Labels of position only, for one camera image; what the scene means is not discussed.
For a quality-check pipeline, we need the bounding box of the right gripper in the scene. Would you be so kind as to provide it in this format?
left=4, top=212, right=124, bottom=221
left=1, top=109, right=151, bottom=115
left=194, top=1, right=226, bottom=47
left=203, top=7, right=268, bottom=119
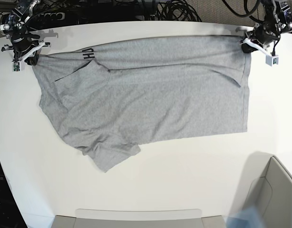
left=1, top=33, right=51, bottom=66

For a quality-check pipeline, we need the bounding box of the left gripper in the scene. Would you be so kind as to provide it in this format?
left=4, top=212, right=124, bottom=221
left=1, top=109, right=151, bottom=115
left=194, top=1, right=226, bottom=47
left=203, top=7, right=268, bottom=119
left=241, top=26, right=279, bottom=56

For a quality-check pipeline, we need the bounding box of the grey T-shirt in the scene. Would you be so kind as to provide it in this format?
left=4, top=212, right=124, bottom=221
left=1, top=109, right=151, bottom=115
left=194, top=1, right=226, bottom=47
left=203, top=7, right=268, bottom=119
left=33, top=36, right=251, bottom=172

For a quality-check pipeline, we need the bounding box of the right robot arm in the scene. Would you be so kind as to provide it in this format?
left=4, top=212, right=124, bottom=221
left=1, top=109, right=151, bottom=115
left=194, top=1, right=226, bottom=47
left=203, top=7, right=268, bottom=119
left=0, top=0, right=51, bottom=72

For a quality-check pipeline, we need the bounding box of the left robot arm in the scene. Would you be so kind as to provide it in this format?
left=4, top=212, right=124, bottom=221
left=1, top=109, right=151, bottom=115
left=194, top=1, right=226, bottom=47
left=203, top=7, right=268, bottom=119
left=241, top=0, right=292, bottom=56

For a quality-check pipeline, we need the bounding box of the black device with logo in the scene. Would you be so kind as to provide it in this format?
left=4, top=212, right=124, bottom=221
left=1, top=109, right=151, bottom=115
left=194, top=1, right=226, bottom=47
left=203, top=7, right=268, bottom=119
left=34, top=12, right=66, bottom=24

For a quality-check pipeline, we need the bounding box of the grey box at right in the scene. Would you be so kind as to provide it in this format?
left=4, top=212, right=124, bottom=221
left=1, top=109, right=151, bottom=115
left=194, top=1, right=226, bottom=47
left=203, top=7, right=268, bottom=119
left=243, top=156, right=292, bottom=228

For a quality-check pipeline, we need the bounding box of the blue blurred object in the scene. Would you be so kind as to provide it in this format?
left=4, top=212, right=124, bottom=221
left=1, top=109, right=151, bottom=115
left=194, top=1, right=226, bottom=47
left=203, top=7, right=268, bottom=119
left=225, top=207, right=265, bottom=228

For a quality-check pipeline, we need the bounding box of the grey tray at bottom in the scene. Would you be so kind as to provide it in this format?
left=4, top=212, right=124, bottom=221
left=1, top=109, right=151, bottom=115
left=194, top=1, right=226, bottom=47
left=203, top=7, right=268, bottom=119
left=51, top=209, right=226, bottom=228

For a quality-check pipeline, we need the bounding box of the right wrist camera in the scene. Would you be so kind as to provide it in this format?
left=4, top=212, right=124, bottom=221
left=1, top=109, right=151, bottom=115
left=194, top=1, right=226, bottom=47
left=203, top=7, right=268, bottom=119
left=12, top=61, right=21, bottom=72

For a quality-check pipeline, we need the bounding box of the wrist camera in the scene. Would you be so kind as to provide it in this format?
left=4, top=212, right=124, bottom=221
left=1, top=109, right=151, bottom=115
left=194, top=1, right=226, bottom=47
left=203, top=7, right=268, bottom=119
left=265, top=55, right=279, bottom=66
left=12, top=61, right=21, bottom=72

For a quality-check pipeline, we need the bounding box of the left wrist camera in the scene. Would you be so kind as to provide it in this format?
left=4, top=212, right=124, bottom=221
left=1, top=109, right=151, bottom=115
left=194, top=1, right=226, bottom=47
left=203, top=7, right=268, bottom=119
left=265, top=55, right=279, bottom=66

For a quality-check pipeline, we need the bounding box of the black cable bundle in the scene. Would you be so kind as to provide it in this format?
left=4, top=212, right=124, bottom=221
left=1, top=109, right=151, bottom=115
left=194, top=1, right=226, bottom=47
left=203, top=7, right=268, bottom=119
left=136, top=0, right=204, bottom=22

